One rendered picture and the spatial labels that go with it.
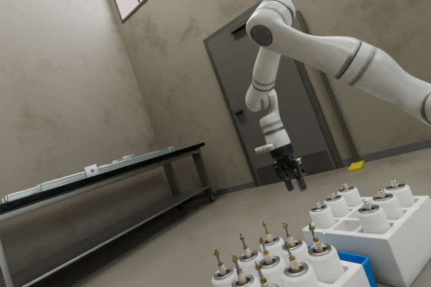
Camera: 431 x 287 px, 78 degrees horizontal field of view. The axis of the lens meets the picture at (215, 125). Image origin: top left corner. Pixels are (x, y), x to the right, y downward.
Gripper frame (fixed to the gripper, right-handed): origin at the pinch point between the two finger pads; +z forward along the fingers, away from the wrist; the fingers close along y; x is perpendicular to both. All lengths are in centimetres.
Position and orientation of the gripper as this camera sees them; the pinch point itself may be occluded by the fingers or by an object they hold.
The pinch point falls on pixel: (295, 186)
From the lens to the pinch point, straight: 93.0
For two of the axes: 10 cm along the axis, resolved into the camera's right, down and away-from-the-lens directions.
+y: -3.4, 2.1, 9.1
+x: -8.7, 2.9, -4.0
